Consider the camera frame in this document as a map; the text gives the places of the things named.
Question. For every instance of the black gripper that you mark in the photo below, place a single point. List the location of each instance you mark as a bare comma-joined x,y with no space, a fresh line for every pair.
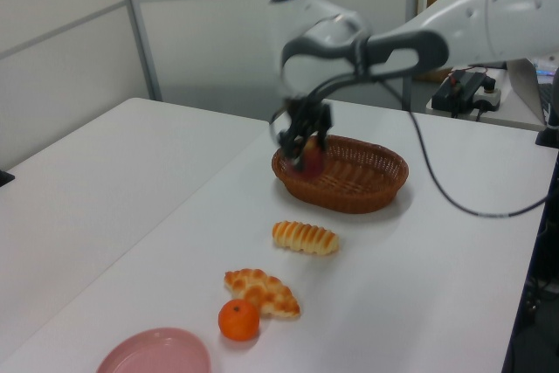
310,115

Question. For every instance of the red toy apple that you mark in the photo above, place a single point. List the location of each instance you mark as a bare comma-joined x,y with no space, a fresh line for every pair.
313,162

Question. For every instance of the striped toy bread roll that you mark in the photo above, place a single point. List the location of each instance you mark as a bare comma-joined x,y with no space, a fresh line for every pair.
305,238

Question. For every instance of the braided toy croissant bread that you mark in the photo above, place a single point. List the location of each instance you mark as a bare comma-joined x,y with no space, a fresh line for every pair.
266,292

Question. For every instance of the orange toy mandarin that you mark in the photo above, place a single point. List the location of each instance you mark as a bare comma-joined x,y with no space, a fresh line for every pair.
238,320

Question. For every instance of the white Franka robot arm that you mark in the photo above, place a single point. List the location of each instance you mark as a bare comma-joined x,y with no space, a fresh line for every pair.
480,10

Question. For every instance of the brown woven basket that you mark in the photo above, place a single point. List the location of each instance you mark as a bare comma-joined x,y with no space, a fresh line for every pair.
349,198

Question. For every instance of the pink plate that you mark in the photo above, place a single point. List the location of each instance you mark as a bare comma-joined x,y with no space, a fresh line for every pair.
153,353

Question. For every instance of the black power box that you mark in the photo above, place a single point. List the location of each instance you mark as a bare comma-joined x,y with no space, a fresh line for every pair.
454,93

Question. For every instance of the white emergency stop button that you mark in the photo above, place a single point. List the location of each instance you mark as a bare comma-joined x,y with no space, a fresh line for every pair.
489,100

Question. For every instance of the grey laptop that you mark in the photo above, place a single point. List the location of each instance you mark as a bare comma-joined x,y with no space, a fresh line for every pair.
524,84

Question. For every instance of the black stand base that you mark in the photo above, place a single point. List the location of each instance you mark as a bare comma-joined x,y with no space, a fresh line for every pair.
548,137

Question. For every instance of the black table clamp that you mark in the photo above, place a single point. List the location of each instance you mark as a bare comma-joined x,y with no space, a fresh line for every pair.
6,177

